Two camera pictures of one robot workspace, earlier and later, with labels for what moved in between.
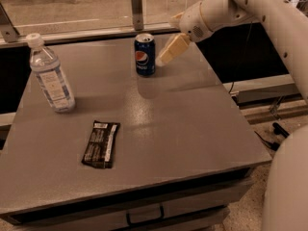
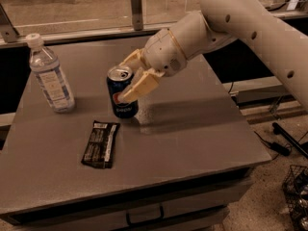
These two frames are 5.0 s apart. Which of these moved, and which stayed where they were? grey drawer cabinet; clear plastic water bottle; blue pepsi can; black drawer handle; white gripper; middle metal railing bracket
Moved: white gripper; blue pepsi can
Stayed: black drawer handle; clear plastic water bottle; middle metal railing bracket; grey drawer cabinet
